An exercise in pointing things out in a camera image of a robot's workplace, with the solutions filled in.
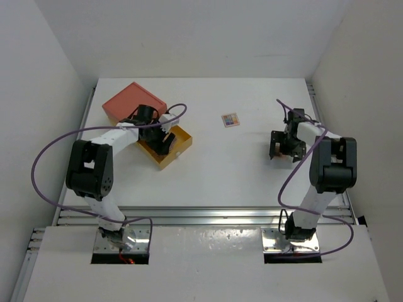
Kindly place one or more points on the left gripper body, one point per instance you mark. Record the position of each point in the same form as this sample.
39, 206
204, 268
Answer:
154, 137

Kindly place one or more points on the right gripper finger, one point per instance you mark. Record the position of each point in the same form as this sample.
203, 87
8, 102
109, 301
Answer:
276, 137
298, 152

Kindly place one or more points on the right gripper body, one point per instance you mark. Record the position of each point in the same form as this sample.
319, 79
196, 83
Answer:
289, 144

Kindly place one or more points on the four-pan brown eyeshadow palette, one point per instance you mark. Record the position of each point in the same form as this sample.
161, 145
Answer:
276, 152

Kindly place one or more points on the orange drawer box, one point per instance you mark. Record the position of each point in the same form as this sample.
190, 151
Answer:
128, 100

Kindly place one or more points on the colourful square eyeshadow palette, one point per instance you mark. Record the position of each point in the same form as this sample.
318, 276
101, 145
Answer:
230, 120

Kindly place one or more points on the long nude eyeshadow palette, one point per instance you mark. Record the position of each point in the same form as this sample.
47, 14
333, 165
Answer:
169, 142

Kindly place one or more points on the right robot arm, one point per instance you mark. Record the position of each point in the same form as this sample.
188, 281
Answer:
332, 170

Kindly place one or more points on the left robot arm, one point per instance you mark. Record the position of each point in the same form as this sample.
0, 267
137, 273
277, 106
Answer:
90, 169

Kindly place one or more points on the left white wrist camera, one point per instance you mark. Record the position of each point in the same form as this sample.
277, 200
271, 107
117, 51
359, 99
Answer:
168, 121

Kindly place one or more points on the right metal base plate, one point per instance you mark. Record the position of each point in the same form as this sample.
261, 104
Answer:
276, 243

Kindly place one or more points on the metal base plate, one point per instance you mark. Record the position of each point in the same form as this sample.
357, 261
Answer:
276, 243
129, 240

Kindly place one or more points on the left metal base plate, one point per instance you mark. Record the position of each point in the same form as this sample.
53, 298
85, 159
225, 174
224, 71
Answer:
129, 240

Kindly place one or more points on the aluminium rail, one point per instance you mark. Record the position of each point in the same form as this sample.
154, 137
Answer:
197, 216

